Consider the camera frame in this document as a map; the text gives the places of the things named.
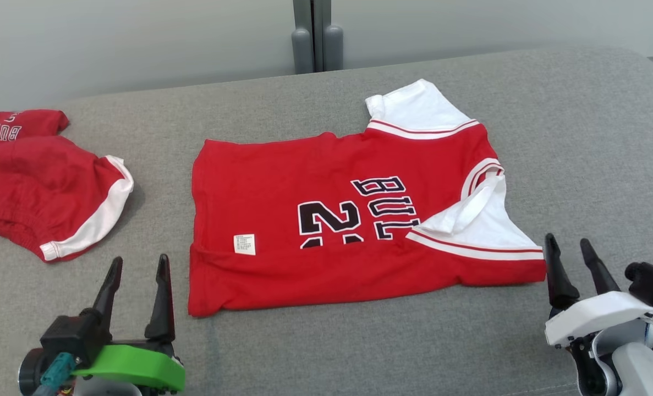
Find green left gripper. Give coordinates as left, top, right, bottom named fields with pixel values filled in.
left=72, top=254, right=186, bottom=393

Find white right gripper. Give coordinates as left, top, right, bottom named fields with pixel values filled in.
left=545, top=233, right=653, bottom=348

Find red white-trimmed shorts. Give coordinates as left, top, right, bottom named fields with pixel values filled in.
left=0, top=109, right=135, bottom=263

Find red white basketball jersey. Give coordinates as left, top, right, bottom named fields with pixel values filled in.
left=188, top=79, right=548, bottom=318

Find teal left cable connector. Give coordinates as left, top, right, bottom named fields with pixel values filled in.
left=32, top=353, right=77, bottom=396

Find grey partition post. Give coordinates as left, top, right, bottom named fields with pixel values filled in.
left=292, top=0, right=344, bottom=75

